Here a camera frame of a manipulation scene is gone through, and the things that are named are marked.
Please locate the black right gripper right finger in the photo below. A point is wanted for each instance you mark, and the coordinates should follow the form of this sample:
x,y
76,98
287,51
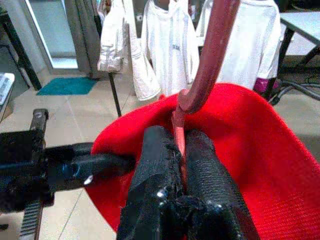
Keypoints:
x,y
210,180

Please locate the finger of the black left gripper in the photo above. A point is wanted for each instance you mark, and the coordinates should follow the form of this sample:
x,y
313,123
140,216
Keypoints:
x,y
100,165
67,151

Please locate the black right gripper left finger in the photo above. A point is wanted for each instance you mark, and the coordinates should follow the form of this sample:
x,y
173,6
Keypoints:
x,y
155,175

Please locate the red garment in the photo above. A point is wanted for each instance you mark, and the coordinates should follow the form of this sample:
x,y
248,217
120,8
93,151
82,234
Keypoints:
x,y
262,150

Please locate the red clothes hanger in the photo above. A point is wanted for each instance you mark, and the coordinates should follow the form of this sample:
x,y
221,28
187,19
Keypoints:
x,y
212,62

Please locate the teal floor mat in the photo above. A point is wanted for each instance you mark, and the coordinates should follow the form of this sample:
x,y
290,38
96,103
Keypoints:
x,y
67,86

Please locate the black clothes rack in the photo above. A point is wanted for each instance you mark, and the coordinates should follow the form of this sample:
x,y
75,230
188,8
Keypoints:
x,y
115,95

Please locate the white labelled box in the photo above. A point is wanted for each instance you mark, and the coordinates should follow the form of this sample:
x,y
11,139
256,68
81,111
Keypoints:
x,y
5,87

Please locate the white hanging cloth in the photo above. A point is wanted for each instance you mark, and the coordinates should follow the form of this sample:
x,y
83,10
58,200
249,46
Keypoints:
x,y
142,75

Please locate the magenta cloth piece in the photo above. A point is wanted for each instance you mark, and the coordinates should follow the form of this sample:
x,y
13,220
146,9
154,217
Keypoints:
x,y
262,83

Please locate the white hooded sweatshirt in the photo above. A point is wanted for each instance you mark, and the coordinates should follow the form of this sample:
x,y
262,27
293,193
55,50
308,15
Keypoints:
x,y
170,62

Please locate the white jacket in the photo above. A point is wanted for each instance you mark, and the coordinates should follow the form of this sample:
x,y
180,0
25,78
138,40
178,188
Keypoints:
x,y
111,45

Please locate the grey curtain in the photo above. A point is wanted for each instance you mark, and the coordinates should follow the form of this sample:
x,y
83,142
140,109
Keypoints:
x,y
85,37

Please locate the white t-shirt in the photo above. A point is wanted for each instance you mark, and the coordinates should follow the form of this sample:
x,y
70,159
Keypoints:
x,y
250,45

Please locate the white table black legs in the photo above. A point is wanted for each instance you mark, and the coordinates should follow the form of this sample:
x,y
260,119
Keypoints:
x,y
302,25

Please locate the black frame table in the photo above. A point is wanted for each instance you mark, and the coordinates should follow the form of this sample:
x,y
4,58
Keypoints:
x,y
22,57

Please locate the glass door white frame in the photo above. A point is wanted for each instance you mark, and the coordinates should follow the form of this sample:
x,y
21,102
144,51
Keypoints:
x,y
55,32

